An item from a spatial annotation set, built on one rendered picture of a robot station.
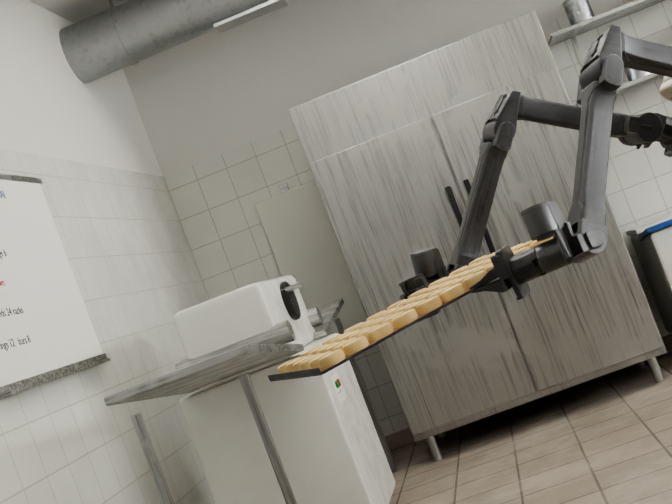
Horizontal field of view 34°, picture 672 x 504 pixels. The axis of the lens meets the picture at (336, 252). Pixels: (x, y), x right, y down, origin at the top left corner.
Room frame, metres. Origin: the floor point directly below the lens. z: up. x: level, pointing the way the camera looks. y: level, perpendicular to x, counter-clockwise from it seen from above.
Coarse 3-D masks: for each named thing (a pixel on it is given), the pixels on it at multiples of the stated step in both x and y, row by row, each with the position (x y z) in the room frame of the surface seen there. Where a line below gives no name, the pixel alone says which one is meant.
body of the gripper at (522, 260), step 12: (504, 252) 2.09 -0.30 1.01; (528, 252) 2.07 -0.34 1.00; (504, 264) 2.08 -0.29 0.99; (516, 264) 2.08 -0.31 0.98; (528, 264) 2.06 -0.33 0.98; (516, 276) 2.08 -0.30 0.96; (528, 276) 2.07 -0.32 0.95; (540, 276) 2.08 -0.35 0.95; (516, 288) 2.08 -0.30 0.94; (528, 288) 2.13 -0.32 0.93
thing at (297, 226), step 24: (288, 192) 6.69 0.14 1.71; (312, 192) 6.67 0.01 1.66; (264, 216) 6.72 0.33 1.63; (288, 216) 6.70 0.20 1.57; (312, 216) 6.68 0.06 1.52; (288, 240) 6.70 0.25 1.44; (312, 240) 6.69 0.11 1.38; (336, 240) 6.67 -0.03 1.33; (288, 264) 6.71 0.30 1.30; (312, 264) 6.69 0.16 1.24; (336, 264) 6.67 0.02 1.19; (312, 288) 6.70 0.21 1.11; (336, 288) 6.68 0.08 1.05; (360, 312) 6.67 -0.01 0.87
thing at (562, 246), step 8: (552, 232) 2.05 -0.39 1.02; (560, 232) 2.06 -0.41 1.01; (552, 240) 2.05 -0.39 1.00; (560, 240) 2.05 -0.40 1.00; (536, 248) 2.07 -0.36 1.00; (544, 248) 2.05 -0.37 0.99; (552, 248) 2.04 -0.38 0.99; (560, 248) 2.04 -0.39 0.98; (568, 248) 2.05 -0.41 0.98; (544, 256) 2.05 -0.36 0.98; (552, 256) 2.04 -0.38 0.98; (560, 256) 2.04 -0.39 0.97; (568, 256) 2.05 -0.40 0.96; (536, 264) 2.07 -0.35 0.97; (544, 264) 2.05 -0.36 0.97; (552, 264) 2.05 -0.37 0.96; (560, 264) 2.05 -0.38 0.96; (568, 264) 2.06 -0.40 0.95
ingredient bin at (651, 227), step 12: (636, 228) 6.21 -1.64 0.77; (648, 228) 5.82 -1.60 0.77; (660, 228) 5.82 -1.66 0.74; (636, 240) 6.26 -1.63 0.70; (648, 240) 5.91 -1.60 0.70; (660, 240) 5.85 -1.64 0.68; (636, 252) 6.40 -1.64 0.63; (648, 252) 6.04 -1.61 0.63; (660, 252) 5.85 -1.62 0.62; (648, 264) 6.18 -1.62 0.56; (660, 264) 5.87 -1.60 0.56; (648, 276) 6.32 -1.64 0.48; (660, 276) 5.97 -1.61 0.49; (660, 288) 6.10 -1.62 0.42; (660, 300) 6.24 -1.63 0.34; (660, 312) 6.38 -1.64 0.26
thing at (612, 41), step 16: (608, 32) 2.22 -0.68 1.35; (592, 48) 2.27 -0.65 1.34; (608, 48) 2.21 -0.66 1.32; (624, 48) 2.23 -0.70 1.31; (640, 48) 2.26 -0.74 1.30; (656, 48) 2.27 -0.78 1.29; (592, 64) 2.22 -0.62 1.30; (624, 64) 2.27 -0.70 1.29; (640, 64) 2.27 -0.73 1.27; (656, 64) 2.27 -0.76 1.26; (592, 80) 2.22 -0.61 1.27
